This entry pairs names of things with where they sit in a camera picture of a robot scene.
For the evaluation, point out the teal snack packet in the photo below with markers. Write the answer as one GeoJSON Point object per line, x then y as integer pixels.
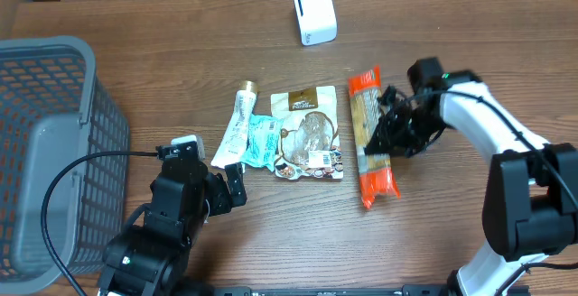
{"type": "Point", "coordinates": [262, 141]}

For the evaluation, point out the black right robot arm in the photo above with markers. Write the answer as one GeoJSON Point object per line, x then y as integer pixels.
{"type": "Point", "coordinates": [530, 204]}

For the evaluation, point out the white Pantene tube gold cap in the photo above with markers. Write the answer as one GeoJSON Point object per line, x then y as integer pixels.
{"type": "Point", "coordinates": [234, 142]}

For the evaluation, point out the white barcode scanner stand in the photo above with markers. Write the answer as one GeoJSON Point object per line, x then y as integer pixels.
{"type": "Point", "coordinates": [316, 20]}

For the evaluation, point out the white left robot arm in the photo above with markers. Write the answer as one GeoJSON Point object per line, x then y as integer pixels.
{"type": "Point", "coordinates": [150, 255]}

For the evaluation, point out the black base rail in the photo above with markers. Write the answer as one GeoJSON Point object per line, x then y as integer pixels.
{"type": "Point", "coordinates": [406, 290]}

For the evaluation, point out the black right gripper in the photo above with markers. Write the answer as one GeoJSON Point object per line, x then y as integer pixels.
{"type": "Point", "coordinates": [407, 124]}

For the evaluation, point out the beige dried fruit pouch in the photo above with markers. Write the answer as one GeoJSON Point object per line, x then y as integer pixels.
{"type": "Point", "coordinates": [309, 141]}

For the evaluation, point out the grey plastic shopping basket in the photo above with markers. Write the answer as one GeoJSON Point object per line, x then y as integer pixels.
{"type": "Point", "coordinates": [63, 161]}

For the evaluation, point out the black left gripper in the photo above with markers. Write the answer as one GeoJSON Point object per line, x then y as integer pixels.
{"type": "Point", "coordinates": [216, 192]}

